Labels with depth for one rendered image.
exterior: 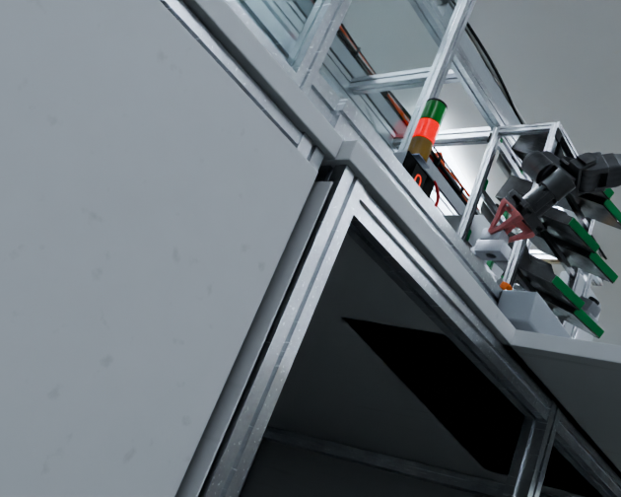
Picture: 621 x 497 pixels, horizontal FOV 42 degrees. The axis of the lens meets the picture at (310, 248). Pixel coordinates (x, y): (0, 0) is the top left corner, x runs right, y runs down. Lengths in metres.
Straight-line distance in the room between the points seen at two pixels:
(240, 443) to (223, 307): 0.15
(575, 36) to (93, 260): 4.33
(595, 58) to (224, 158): 4.26
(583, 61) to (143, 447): 4.45
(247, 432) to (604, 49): 4.25
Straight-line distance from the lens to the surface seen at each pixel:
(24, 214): 0.72
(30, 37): 0.74
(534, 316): 1.44
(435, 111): 1.82
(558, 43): 4.98
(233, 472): 0.89
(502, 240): 1.77
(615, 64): 5.03
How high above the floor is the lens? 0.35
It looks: 22 degrees up
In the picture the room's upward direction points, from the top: 23 degrees clockwise
